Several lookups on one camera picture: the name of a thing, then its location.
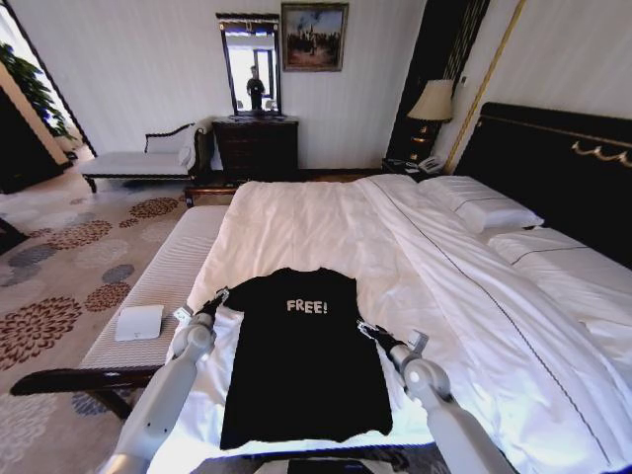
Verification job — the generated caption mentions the white striped bed bench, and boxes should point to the white striped bed bench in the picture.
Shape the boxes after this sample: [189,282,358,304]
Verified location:
[9,204,233,421]

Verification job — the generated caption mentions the dark bed headboard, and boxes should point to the dark bed headboard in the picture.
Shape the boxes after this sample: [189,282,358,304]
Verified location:
[452,102,632,271]

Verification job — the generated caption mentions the flat white box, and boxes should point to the flat white box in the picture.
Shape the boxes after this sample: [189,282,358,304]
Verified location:
[115,304,165,343]

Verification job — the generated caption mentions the black FREE print t-shirt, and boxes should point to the black FREE print t-shirt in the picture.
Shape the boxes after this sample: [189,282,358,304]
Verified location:
[219,266,395,451]

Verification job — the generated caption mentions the dark wooden stool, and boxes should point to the dark wooden stool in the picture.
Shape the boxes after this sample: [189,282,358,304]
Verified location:
[183,185,239,208]

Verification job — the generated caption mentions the white duvet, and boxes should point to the white duvet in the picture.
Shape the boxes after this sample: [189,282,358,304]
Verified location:
[147,175,632,474]

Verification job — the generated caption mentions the robot front shell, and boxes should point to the robot front shell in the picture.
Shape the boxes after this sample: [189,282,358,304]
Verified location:
[256,456,391,474]

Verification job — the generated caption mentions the dark wooden dresser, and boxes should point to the dark wooden dresser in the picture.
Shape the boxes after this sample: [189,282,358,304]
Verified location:
[211,116,300,183]

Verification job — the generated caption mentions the white chaise longue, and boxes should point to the white chaise longue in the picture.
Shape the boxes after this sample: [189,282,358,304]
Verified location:
[78,121,216,194]

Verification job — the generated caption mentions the dark nightstand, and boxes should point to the dark nightstand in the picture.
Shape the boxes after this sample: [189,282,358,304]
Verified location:
[380,156,445,184]

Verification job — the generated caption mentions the small white pillow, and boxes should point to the small white pillow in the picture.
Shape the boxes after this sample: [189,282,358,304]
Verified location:
[418,175,545,234]

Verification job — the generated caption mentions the white desk telephone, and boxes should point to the white desk telephone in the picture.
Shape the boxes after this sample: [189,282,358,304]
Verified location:
[404,155,448,175]

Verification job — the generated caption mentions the large white pillow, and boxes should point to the large white pillow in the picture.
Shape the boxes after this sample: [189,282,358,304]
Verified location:
[487,226,632,347]

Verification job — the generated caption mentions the person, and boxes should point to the person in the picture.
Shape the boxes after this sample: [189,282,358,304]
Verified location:
[245,64,267,111]

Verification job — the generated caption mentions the cream shade table lamp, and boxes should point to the cream shade table lamp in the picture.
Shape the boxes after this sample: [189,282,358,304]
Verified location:
[406,78,454,149]

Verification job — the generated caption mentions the dark framed mirror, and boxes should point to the dark framed mirror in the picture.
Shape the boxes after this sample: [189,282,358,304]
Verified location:
[215,12,283,118]

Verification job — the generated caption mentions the dark wooden cabinet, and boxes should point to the dark wooden cabinet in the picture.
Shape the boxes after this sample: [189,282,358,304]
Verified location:
[0,86,65,195]

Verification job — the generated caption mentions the gold framed painting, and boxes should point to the gold framed painting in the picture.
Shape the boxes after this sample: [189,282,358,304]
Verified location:
[279,2,350,73]

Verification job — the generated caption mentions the green leafy plant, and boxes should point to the green leafy plant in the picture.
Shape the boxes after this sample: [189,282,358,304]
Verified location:
[0,42,75,142]

